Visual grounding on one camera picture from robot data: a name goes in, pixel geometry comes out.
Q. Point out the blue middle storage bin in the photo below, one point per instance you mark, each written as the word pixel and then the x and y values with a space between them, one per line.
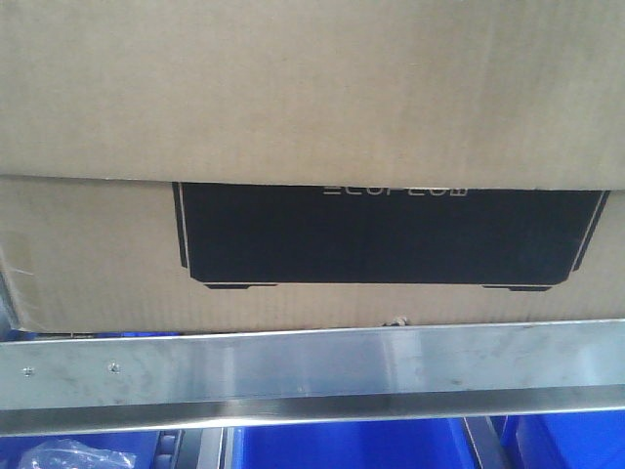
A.
pixel 425 443

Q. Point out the blue bin with plastic bag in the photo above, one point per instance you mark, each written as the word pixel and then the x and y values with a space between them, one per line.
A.
pixel 139 446

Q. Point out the clear plastic bag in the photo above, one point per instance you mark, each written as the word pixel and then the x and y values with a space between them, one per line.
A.
pixel 71 454

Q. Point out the blue right storage bin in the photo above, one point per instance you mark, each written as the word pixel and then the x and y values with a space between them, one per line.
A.
pixel 563 440

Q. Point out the blue storage bin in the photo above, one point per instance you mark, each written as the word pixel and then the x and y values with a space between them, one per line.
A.
pixel 563 440
pixel 425 443

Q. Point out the brown cardboard box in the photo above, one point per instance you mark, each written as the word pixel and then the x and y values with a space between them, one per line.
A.
pixel 276 165

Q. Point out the stainless steel shelf rack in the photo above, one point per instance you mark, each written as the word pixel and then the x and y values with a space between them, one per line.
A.
pixel 208 385

